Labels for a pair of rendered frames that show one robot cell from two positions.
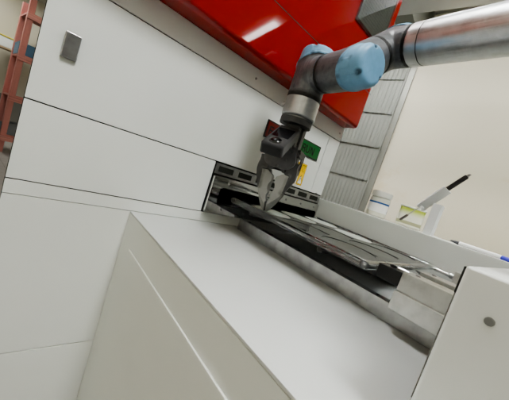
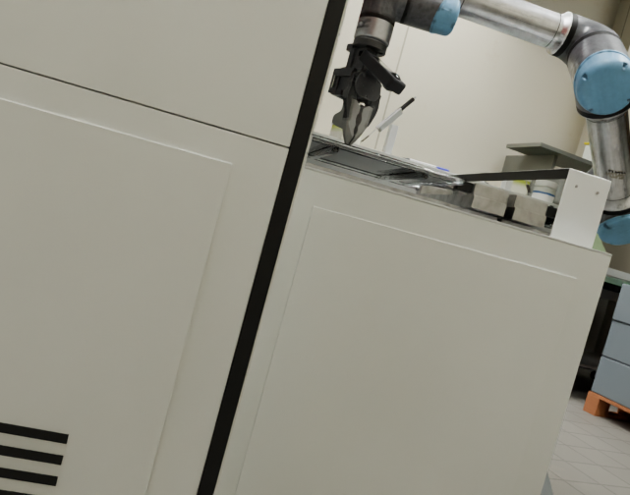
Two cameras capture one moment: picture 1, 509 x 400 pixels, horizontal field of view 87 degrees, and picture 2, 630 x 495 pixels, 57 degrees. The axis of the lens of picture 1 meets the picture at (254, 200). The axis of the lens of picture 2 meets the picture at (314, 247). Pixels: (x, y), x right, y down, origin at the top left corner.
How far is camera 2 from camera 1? 104 cm
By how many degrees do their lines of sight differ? 60
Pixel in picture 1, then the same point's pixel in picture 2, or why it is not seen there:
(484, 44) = (502, 25)
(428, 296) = (489, 193)
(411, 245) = not seen: hidden behind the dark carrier
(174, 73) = not seen: outside the picture
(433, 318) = (495, 205)
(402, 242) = not seen: hidden behind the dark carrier
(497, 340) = (578, 192)
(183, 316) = (446, 234)
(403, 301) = (480, 200)
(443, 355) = (563, 202)
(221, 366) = (492, 245)
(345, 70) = (444, 20)
